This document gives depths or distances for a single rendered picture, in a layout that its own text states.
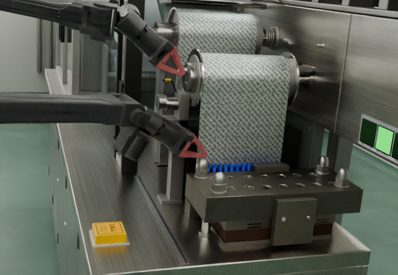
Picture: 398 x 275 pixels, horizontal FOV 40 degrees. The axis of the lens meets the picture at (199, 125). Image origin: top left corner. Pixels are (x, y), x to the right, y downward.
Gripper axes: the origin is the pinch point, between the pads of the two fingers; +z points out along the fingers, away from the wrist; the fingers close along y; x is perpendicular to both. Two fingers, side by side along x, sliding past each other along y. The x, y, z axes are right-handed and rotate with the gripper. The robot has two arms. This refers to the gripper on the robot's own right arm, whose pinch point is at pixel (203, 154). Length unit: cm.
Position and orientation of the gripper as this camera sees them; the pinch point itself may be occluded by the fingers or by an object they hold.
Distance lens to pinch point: 139.0
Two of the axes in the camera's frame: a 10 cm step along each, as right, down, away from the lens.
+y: 3.0, 2.6, -9.2
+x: 5.5, -8.3, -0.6
